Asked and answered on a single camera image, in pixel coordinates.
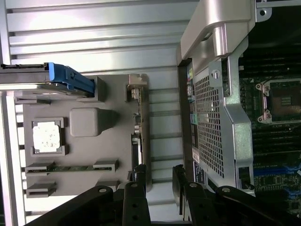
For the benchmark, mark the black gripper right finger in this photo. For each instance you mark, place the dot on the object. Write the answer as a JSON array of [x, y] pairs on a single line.
[[197, 207]]

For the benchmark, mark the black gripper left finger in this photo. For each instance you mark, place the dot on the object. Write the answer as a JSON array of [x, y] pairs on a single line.
[[138, 207]]

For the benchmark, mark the green motherboard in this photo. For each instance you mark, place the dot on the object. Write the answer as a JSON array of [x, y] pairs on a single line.
[[258, 188]]

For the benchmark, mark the grey plastic parts rack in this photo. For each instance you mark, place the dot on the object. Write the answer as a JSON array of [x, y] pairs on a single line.
[[94, 153]]

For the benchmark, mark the green RAM stick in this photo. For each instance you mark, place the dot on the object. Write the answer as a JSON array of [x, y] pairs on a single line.
[[70, 168]]

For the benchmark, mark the open black PC case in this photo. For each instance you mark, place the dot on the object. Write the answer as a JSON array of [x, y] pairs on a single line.
[[211, 117]]

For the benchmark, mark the black RAM slot bank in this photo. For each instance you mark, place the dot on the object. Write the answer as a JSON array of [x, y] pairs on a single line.
[[270, 66], [275, 141]]

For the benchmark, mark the blue expansion slot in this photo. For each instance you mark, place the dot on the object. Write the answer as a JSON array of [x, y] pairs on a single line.
[[294, 167]]

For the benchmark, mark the silver CPU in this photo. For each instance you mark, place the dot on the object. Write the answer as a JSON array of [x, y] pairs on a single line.
[[46, 137]]

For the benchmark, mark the CPU socket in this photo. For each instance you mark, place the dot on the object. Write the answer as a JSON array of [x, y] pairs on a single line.
[[282, 101]]

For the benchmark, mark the silver hard disk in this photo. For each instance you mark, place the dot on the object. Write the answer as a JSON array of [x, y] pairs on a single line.
[[23, 88]]

